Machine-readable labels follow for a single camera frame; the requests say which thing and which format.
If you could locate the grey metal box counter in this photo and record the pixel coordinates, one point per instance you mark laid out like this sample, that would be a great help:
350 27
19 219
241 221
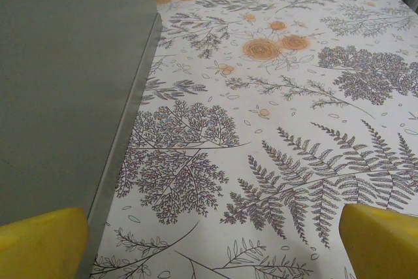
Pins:
65 79

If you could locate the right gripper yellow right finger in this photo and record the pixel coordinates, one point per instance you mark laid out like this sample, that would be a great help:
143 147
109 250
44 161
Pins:
382 246

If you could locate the floral patterned table cover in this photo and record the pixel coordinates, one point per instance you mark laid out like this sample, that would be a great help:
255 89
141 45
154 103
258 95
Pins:
277 112

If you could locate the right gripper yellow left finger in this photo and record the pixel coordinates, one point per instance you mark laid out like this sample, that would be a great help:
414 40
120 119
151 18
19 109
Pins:
39 246

